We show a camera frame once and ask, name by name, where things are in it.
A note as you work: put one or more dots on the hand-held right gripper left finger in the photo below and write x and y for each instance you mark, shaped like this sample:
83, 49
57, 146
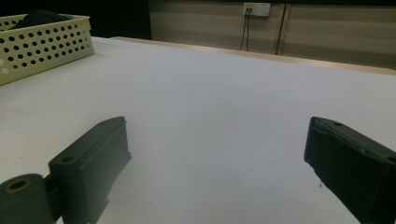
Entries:
93, 155

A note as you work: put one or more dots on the pale yellow perforated plastic basket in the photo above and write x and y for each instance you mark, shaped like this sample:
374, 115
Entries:
46, 46

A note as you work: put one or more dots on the white wall socket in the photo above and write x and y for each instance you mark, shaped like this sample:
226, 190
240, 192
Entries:
257, 8

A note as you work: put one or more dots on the light wooden table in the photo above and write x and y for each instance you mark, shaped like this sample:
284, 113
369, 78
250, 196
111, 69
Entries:
280, 58

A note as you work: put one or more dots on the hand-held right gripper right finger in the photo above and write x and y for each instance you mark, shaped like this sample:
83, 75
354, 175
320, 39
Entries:
351, 168

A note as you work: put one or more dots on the black cloth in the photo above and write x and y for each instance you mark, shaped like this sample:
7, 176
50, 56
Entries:
40, 17

